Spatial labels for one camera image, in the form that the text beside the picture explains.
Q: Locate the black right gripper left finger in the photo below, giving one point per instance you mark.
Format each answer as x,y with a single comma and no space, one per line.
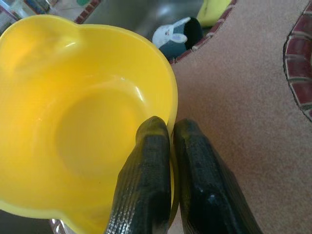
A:
146,182

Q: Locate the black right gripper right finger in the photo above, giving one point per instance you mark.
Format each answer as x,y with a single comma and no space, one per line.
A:
207,195

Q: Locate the yellow plastic bowl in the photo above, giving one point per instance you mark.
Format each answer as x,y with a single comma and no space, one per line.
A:
73,97

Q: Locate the steel sink basin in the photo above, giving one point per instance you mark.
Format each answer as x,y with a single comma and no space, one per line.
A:
146,14

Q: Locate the bright yellow sponge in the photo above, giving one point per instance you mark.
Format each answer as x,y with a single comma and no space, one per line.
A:
212,12

